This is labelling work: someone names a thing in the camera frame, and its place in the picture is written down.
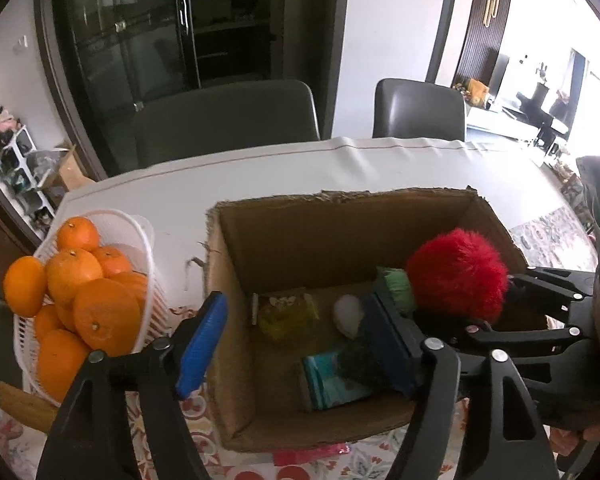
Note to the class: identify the floral tissue cover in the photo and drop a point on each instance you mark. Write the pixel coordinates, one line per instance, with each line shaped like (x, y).
(5, 440)

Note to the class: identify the pink wrapper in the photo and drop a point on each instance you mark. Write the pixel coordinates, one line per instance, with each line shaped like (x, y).
(310, 454)

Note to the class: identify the grey dining chair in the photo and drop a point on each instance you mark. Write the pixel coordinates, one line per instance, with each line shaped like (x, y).
(230, 120)
(420, 110)

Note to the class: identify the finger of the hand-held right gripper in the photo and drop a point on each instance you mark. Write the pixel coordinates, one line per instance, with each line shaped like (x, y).
(555, 282)
(525, 335)

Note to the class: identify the white plush toy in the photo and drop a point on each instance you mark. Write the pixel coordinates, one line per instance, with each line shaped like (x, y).
(347, 315)

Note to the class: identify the brown cardboard box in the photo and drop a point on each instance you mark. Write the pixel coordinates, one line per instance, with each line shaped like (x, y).
(290, 240)

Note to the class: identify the pile of oranges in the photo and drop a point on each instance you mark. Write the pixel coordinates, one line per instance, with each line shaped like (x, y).
(105, 320)

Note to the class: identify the yellow woven tissue box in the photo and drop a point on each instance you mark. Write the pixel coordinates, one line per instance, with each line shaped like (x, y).
(25, 405)

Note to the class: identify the dark slatted wall panel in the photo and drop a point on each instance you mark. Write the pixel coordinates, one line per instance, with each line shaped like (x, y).
(485, 20)

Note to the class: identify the blue tissue packet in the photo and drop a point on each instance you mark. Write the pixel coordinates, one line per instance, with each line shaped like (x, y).
(330, 382)

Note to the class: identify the person's right hand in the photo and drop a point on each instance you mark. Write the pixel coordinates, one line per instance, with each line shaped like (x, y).
(592, 430)

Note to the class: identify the red fluffy pompom toy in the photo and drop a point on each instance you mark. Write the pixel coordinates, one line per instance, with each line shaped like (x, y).
(455, 270)

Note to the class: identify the yellow bag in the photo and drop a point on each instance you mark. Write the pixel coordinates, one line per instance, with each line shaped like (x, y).
(478, 91)

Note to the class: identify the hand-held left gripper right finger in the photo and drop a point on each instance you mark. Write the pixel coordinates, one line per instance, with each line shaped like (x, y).
(390, 350)

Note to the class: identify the yellow soft pouch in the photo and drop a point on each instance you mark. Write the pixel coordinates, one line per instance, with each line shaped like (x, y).
(285, 317)

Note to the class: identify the white plastic basket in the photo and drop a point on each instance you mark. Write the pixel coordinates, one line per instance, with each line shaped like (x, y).
(152, 305)

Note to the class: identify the small brown carton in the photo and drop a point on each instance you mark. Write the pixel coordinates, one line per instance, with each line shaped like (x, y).
(75, 170)

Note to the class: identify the black glass sliding door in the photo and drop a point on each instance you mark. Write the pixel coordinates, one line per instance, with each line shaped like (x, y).
(130, 50)

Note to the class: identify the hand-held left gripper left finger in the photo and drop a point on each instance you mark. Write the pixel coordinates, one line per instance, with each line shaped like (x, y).
(202, 345)

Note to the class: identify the white shoe rack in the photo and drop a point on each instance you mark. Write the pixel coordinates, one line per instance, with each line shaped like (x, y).
(20, 175)

